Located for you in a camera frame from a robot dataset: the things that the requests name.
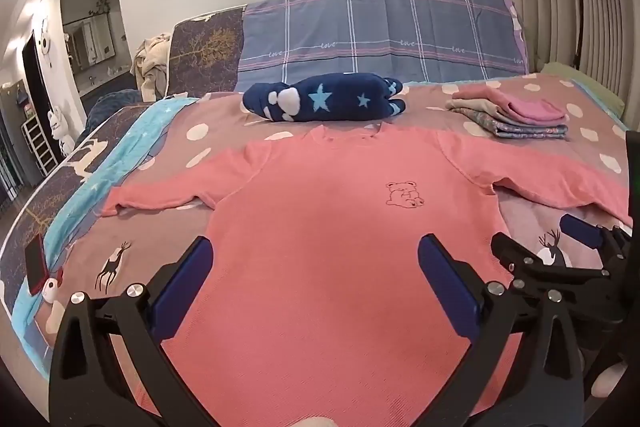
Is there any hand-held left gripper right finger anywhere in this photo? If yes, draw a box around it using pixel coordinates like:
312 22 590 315
416 234 586 427

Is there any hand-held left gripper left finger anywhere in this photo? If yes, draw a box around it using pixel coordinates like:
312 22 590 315
48 235 216 427

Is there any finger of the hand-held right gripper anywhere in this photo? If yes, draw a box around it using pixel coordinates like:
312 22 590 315
491 232 618 295
559 214 633 265

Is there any pink sweater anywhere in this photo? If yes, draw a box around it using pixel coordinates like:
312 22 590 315
101 123 633 427

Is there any stack of folded clothes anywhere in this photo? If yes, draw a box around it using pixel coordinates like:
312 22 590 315
452 88 567 121

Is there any beige clothes pile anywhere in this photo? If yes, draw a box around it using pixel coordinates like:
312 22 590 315
130 34 174 102

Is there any person's right hand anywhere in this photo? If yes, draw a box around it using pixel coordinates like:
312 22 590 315
591 358 627 401

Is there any folded floral cloth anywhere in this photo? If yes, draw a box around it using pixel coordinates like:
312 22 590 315
462 109 570 140

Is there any red phone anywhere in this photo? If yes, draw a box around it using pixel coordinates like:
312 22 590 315
23 232 52 298

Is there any folded beige garment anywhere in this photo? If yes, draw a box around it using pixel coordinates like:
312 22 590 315
446 98 512 118

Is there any dark teal fleece blanket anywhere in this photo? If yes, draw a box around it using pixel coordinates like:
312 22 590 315
84 89 147 134

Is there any white cat figurine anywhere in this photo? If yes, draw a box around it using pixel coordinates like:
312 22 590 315
47 104 77 156

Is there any white shelf rack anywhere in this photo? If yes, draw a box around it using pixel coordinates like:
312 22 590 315
22 113 59 178

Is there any navy star-print fleece garment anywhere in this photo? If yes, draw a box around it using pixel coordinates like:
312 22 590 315
242 73 407 124

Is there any dark tree-print pillow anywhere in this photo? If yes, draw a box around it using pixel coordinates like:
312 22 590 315
164 6 247 98

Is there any blue plaid pillow cover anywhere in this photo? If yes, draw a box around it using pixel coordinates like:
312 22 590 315
236 0 532 84

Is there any wall mirror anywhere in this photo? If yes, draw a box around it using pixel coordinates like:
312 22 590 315
62 14 119 70

